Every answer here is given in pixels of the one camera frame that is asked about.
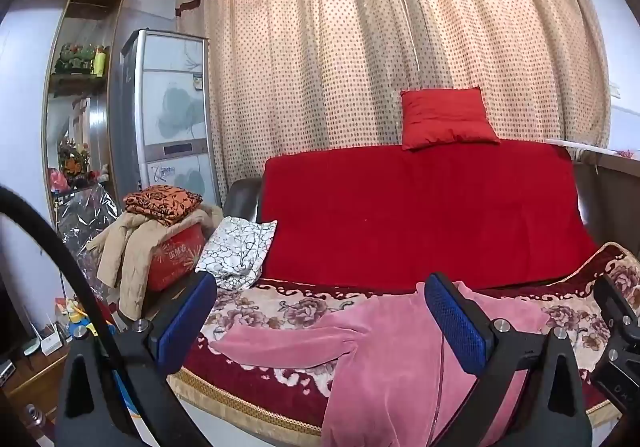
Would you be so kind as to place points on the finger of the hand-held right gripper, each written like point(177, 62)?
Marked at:
point(617, 299)

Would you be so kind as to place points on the flower arrangement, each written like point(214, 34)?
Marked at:
point(75, 162)

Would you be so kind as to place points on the standing air conditioner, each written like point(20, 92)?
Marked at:
point(170, 102)

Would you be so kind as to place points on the floral plush blanket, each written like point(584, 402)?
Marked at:
point(280, 307)

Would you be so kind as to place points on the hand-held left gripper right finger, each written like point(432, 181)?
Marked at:
point(455, 322)

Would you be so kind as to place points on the white patterned cushion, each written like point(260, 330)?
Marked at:
point(235, 247)

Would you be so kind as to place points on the pink fleece garment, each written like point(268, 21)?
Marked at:
point(390, 377)

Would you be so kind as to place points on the red sofa cover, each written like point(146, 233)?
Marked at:
point(400, 217)

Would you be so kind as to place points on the clear plastic wrap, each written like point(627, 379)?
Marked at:
point(85, 217)

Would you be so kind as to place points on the orange patterned folded cloth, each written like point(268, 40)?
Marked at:
point(162, 204)

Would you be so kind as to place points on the dotted beige curtain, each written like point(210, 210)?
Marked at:
point(310, 77)

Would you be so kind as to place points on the red pillow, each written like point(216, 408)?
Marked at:
point(445, 119)

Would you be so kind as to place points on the white wall socket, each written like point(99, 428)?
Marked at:
point(613, 89)

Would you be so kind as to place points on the white board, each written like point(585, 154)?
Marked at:
point(575, 144)

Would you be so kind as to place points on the yellow bottle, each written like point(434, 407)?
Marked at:
point(100, 63)

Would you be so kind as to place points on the low wooden table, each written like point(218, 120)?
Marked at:
point(30, 377)

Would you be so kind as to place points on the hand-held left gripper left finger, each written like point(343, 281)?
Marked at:
point(182, 327)

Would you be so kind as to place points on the beige coat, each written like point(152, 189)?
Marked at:
point(127, 252)

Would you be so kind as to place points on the red cardboard box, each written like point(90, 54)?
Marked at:
point(172, 259)

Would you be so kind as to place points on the green ornament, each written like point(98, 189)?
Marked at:
point(75, 58)

